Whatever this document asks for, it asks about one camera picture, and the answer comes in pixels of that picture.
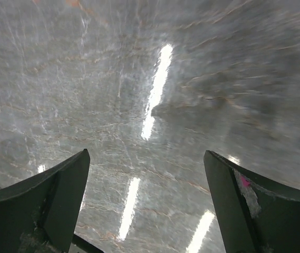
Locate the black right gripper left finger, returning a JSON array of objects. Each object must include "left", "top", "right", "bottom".
[{"left": 0, "top": 149, "right": 90, "bottom": 252}]

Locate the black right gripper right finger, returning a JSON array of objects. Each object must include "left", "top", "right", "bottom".
[{"left": 204, "top": 150, "right": 300, "bottom": 252}]

